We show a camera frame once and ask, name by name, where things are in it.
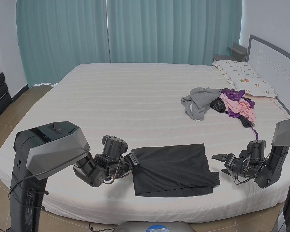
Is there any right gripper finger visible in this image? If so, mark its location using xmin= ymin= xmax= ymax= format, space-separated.
xmin=221 ymin=169 xmax=237 ymax=179
xmin=212 ymin=154 xmax=230 ymax=163

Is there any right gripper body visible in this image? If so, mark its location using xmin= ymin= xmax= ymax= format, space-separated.
xmin=224 ymin=154 xmax=248 ymax=179

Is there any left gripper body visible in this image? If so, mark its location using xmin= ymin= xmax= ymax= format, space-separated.
xmin=115 ymin=152 xmax=141 ymax=178

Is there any black long-sleeved top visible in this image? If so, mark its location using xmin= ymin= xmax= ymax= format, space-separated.
xmin=130 ymin=143 xmax=220 ymax=198

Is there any pile of clothes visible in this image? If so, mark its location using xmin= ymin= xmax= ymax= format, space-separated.
xmin=210 ymin=88 xmax=260 ymax=142

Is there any bed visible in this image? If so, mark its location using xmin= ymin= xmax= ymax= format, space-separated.
xmin=0 ymin=34 xmax=290 ymax=224

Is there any grey knitted garment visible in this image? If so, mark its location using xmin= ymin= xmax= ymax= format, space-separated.
xmin=180 ymin=87 xmax=222 ymax=122

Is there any white printed pillow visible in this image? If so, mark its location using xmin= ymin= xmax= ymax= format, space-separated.
xmin=212 ymin=60 xmax=278 ymax=98

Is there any grey bedside table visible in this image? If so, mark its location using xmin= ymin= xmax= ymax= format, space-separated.
xmin=213 ymin=42 xmax=247 ymax=62

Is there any blue-green curtain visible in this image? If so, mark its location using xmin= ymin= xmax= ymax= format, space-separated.
xmin=16 ymin=0 xmax=111 ymax=87
xmin=107 ymin=0 xmax=242 ymax=65

